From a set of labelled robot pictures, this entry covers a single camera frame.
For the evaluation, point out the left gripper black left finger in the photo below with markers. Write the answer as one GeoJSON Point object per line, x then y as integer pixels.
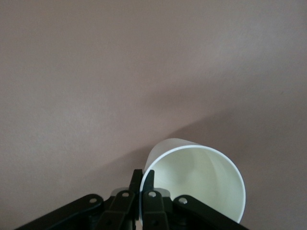
{"type": "Point", "coordinates": [120, 210]}

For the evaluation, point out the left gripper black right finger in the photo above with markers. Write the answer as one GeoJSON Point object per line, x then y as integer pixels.
{"type": "Point", "coordinates": [156, 210]}

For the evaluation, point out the white paper cup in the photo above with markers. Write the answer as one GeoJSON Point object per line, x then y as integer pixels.
{"type": "Point", "coordinates": [204, 182]}

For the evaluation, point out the brown table cover mat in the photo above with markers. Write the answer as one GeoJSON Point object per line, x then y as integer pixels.
{"type": "Point", "coordinates": [96, 72]}

